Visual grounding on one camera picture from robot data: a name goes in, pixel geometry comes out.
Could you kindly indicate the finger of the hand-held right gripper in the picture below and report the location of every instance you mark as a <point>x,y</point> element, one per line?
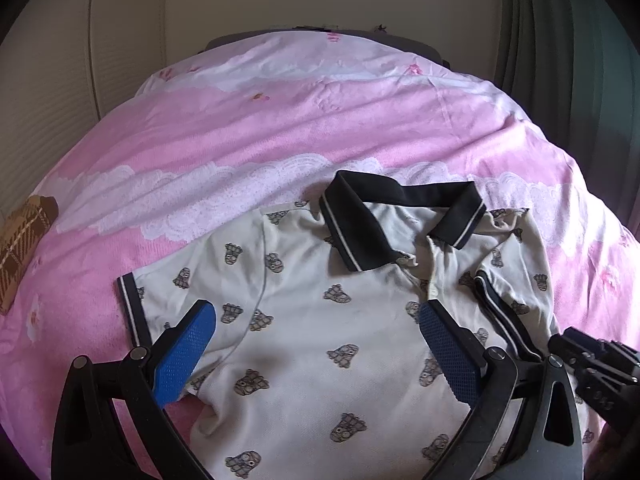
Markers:
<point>600,365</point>

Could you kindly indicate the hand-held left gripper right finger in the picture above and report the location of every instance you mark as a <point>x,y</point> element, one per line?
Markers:
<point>447,347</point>

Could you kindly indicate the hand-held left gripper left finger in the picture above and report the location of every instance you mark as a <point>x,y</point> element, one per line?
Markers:
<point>185,345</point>

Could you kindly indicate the white printed polo shirt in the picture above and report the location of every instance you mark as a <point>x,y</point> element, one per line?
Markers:
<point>300,320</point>

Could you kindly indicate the brown woven mat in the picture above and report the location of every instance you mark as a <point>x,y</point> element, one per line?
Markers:
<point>25,245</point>

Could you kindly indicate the pink floral bed sheet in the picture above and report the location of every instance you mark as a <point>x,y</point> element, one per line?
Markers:
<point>250,120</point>

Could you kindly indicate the beige wardrobe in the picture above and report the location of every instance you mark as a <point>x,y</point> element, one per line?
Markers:
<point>75,60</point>

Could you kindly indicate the grey curtain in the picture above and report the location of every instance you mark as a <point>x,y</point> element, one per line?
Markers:
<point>565,60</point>

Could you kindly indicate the dark bed headboard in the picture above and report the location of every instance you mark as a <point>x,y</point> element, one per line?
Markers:
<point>240,40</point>

